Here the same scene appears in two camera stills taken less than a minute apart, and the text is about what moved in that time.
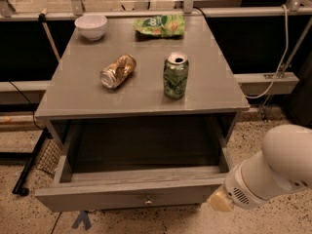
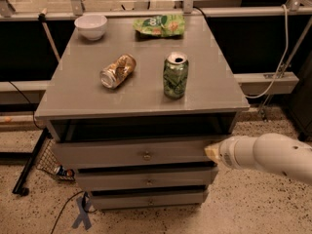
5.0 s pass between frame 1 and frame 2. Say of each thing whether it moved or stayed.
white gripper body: moved
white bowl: stayed
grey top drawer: moved
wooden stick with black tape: stayed
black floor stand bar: stayed
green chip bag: stayed
